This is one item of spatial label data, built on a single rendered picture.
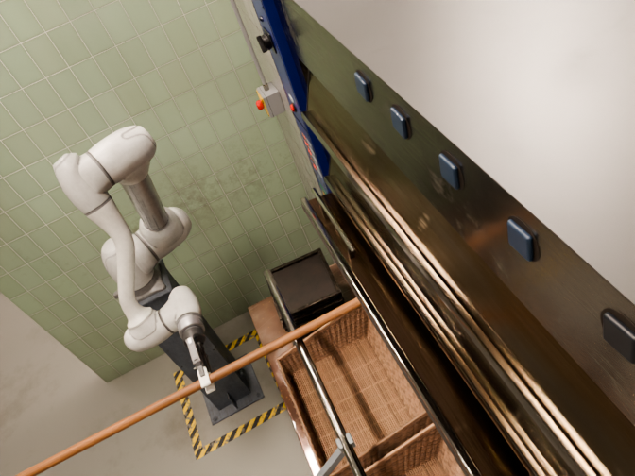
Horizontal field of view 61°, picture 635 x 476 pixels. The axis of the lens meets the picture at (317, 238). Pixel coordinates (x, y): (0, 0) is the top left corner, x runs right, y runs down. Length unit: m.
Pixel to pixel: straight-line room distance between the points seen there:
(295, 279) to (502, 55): 1.63
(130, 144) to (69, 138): 0.78
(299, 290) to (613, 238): 1.80
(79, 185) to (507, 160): 1.36
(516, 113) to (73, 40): 1.89
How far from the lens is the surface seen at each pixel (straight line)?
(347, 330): 2.32
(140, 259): 2.31
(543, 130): 0.80
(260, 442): 3.01
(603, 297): 0.66
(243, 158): 2.75
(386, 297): 1.49
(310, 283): 2.34
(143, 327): 1.98
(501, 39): 1.01
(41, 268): 2.99
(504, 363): 0.99
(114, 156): 1.81
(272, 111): 2.26
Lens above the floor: 2.60
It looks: 45 degrees down
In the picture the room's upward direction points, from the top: 22 degrees counter-clockwise
